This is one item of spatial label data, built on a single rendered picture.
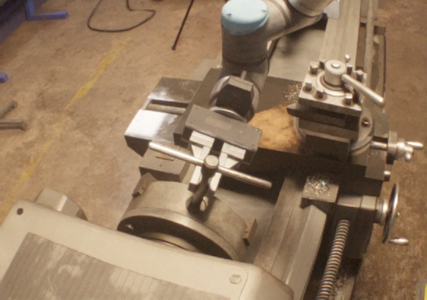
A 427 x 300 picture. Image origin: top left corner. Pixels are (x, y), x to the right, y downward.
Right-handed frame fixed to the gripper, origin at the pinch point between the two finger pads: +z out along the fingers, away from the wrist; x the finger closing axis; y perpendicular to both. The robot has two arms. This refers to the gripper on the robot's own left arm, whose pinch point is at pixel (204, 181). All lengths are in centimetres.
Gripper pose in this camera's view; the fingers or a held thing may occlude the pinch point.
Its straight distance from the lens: 87.3
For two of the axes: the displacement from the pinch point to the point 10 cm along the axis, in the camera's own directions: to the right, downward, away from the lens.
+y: -2.2, 5.9, 7.8
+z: -2.7, 7.3, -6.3
